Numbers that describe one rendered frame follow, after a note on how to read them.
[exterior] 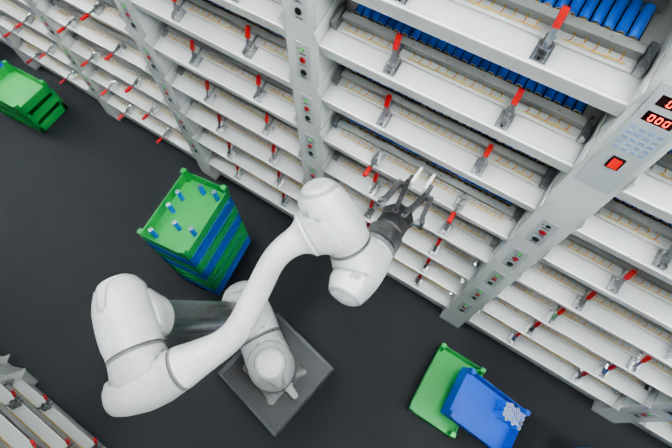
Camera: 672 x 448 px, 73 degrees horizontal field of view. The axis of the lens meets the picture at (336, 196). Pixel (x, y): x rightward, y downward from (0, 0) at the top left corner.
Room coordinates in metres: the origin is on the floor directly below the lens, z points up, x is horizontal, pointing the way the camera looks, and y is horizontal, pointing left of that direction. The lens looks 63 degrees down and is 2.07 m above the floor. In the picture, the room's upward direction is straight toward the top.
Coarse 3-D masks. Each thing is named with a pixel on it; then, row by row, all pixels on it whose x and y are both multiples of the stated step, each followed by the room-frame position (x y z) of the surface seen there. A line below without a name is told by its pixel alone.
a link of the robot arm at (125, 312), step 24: (96, 288) 0.30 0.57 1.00; (120, 288) 0.30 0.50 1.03; (144, 288) 0.31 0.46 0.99; (240, 288) 0.45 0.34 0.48; (96, 312) 0.24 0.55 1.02; (120, 312) 0.24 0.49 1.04; (144, 312) 0.24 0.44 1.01; (168, 312) 0.26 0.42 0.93; (192, 312) 0.29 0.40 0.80; (216, 312) 0.32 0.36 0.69; (264, 312) 0.37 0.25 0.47; (96, 336) 0.19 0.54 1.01; (120, 336) 0.19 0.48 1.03; (144, 336) 0.19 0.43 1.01; (168, 336) 0.22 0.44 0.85
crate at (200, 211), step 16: (192, 176) 0.89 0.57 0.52; (192, 192) 0.84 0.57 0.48; (208, 192) 0.84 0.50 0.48; (224, 192) 0.81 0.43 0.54; (160, 208) 0.75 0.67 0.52; (176, 208) 0.77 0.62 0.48; (192, 208) 0.77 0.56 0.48; (208, 208) 0.77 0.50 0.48; (160, 224) 0.70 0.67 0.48; (192, 224) 0.70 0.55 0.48; (208, 224) 0.69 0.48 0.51; (160, 240) 0.63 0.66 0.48; (176, 240) 0.63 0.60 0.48; (192, 240) 0.63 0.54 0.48; (192, 256) 0.57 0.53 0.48
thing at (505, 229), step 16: (336, 112) 0.85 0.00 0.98; (336, 128) 0.82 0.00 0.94; (336, 144) 0.77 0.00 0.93; (352, 144) 0.76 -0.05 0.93; (368, 160) 0.71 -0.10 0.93; (384, 160) 0.71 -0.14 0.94; (400, 176) 0.66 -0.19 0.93; (416, 192) 0.62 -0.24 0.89; (432, 192) 0.60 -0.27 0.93; (448, 192) 0.60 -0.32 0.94; (480, 192) 0.59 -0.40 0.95; (448, 208) 0.56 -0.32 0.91; (464, 208) 0.55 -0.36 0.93; (512, 208) 0.54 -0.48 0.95; (480, 224) 0.51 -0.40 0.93; (496, 224) 0.50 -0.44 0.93; (512, 224) 0.50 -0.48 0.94
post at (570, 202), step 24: (648, 96) 0.45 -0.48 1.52; (624, 120) 0.45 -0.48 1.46; (600, 144) 0.46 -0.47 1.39; (576, 168) 0.46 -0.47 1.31; (552, 192) 0.46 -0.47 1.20; (576, 192) 0.44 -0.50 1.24; (600, 192) 0.42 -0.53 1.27; (528, 216) 0.47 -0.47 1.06; (552, 216) 0.44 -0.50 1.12; (576, 216) 0.42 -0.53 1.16; (552, 240) 0.42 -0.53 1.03; (528, 264) 0.41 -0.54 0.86; (480, 288) 0.44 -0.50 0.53; (504, 288) 0.41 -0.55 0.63; (456, 312) 0.44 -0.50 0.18
